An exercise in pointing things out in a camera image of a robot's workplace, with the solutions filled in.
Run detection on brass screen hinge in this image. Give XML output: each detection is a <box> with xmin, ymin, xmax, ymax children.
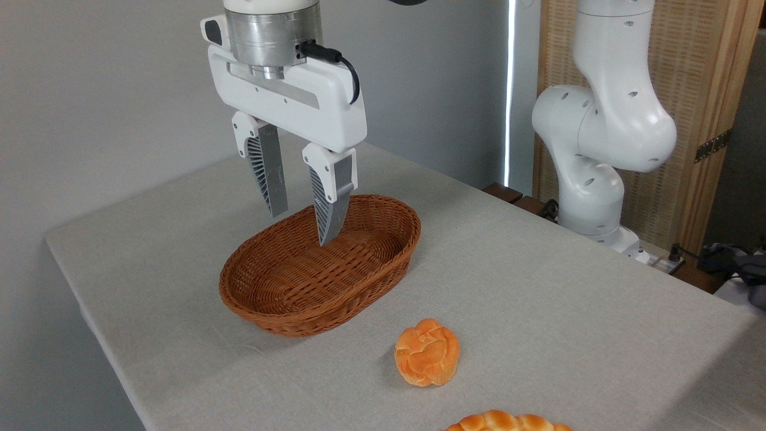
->
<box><xmin>694</xmin><ymin>128</ymin><xmax>732</xmax><ymax>164</ymax></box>

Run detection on vertical white light strip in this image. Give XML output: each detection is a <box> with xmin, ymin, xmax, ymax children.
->
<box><xmin>504</xmin><ymin>0</ymin><xmax>517</xmax><ymax>188</ymax></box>

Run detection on black power cable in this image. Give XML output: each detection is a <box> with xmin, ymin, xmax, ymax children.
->
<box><xmin>669</xmin><ymin>242</ymin><xmax>743</xmax><ymax>271</ymax></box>

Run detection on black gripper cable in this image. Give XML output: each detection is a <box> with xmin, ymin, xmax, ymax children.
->
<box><xmin>296</xmin><ymin>40</ymin><xmax>361</xmax><ymax>106</ymax></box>

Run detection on brown wicker oval basket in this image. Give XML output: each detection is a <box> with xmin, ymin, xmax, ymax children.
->
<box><xmin>218</xmin><ymin>194</ymin><xmax>422</xmax><ymax>338</ymax></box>

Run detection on braided golden bread loaf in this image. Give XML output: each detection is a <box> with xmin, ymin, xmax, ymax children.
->
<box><xmin>445</xmin><ymin>409</ymin><xmax>573</xmax><ymax>431</ymax></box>

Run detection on dark brown wooden blocks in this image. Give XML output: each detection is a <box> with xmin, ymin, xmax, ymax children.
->
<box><xmin>482</xmin><ymin>182</ymin><xmax>558</xmax><ymax>223</ymax></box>

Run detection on white power strip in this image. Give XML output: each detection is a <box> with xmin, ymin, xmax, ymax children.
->
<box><xmin>633</xmin><ymin>247</ymin><xmax>684</xmax><ymax>276</ymax></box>

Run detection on light grey tablecloth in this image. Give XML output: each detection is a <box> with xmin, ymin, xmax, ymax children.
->
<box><xmin>45</xmin><ymin>129</ymin><xmax>766</xmax><ymax>431</ymax></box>

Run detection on round orange bread roll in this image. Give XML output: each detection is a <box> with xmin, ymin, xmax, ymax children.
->
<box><xmin>394</xmin><ymin>318</ymin><xmax>461</xmax><ymax>388</ymax></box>

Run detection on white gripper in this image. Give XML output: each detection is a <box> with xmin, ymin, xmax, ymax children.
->
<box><xmin>201</xmin><ymin>15</ymin><xmax>368</xmax><ymax>247</ymax></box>

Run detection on dark grey bag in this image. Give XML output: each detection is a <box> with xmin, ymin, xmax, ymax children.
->
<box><xmin>699</xmin><ymin>238</ymin><xmax>766</xmax><ymax>311</ymax></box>

